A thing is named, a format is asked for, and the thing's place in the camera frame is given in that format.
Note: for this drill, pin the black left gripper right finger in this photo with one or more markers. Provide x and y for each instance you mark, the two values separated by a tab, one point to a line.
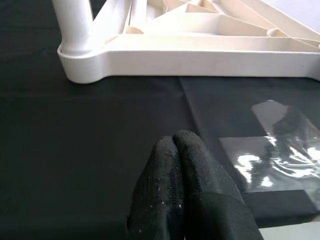
210	200

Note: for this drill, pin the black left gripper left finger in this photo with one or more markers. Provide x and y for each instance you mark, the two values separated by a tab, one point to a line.
157	195

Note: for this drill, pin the white plastic table leg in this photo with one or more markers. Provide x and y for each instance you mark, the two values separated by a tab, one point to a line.
72	22

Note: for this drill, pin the white plastic children table top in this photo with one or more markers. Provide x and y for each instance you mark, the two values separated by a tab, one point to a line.
200	60

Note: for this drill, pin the clear plastic bag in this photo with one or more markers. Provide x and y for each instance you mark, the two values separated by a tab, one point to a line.
275	155

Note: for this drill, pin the black tablecloth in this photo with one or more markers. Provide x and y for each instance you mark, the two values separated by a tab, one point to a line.
75	137

